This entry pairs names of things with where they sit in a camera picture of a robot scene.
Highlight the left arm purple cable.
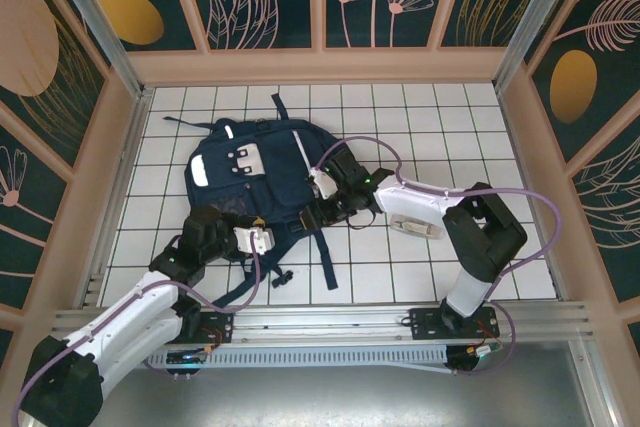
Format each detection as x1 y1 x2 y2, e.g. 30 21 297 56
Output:
10 234 264 427

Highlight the clear plastic case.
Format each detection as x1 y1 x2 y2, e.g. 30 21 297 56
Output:
391 214 444 239

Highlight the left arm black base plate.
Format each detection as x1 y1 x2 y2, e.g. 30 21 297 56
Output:
197 310 236 346

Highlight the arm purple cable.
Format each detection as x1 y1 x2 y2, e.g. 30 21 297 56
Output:
319 135 562 377
10 234 264 427

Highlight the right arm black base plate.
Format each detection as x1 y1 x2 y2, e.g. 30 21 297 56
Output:
407 306 501 344

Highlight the aluminium side rail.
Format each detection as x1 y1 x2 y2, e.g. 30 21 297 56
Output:
74 86 154 308

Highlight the aluminium corner post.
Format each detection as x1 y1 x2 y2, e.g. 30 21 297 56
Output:
39 0 151 98
492 0 586 91

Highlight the long aluminium base rail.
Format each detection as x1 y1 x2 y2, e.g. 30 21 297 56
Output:
49 299 591 348

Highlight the grey slotted cable duct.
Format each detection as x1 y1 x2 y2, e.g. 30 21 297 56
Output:
144 344 454 376

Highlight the brushed metal panel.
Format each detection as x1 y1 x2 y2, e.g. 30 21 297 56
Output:
99 341 616 427

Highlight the navy blue backpack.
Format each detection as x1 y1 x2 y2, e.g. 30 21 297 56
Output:
162 92 341 298

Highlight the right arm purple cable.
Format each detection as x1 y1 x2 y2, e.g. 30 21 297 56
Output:
319 135 562 377

